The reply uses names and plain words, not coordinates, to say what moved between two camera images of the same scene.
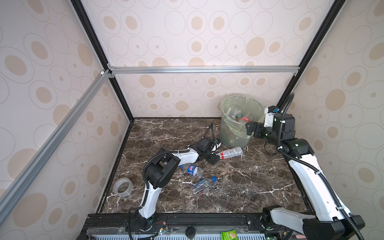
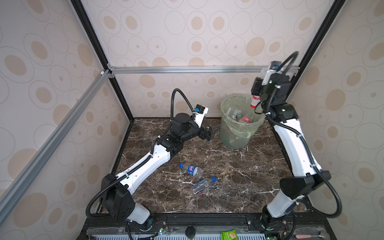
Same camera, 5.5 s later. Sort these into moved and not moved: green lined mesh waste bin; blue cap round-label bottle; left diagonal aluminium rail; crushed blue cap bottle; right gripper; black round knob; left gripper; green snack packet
Moved: right gripper; left gripper
Not moved: left diagonal aluminium rail; blue cap round-label bottle; crushed blue cap bottle; green snack packet; black round knob; green lined mesh waste bin
